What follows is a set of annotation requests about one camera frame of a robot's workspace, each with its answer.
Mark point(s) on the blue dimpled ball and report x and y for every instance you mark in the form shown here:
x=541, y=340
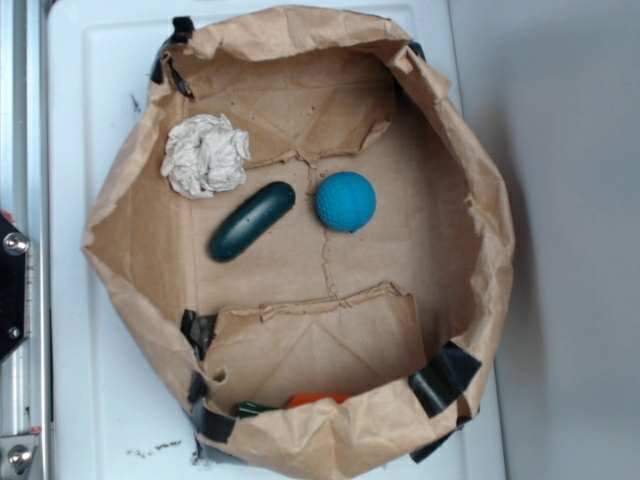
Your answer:
x=345, y=201

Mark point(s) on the dark teal oblong capsule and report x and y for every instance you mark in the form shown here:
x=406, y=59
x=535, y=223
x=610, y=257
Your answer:
x=254, y=217

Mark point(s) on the brown paper bag bin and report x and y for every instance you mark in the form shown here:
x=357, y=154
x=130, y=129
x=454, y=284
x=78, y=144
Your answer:
x=307, y=308

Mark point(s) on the crumpled white paper wad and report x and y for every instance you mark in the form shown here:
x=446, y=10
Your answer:
x=204, y=155

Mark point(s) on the orange object in bag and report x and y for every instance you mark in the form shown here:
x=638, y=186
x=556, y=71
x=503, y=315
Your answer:
x=311, y=397

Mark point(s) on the small dark green object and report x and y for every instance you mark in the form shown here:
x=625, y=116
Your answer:
x=250, y=409

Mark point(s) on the black tape piece right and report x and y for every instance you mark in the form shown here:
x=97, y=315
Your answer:
x=444, y=378

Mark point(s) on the black tape piece bottom-left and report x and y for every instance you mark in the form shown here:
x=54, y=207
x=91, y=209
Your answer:
x=211, y=427

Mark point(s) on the black tape piece top-left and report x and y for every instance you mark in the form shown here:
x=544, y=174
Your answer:
x=163, y=68

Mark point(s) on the white plastic tray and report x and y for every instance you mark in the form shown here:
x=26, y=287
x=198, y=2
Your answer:
x=114, y=416

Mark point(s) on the black bracket plate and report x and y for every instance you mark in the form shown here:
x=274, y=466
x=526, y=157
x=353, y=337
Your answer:
x=13, y=280

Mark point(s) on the aluminium frame rail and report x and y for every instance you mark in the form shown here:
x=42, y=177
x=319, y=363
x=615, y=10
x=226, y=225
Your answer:
x=25, y=438

